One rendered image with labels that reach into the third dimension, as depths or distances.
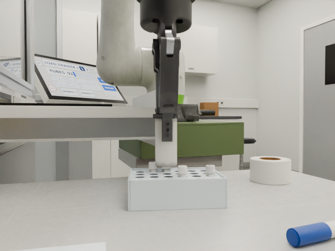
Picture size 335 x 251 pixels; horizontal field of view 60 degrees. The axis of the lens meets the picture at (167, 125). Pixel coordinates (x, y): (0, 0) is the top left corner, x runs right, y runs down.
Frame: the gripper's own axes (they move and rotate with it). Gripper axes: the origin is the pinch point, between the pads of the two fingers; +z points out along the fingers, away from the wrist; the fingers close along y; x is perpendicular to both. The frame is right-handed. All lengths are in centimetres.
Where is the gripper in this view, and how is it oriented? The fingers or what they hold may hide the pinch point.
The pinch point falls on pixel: (165, 141)
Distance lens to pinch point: 42.5
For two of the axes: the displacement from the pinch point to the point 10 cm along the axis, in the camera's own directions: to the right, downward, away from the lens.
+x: -10.0, 0.0, -0.9
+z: 0.0, 10.0, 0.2
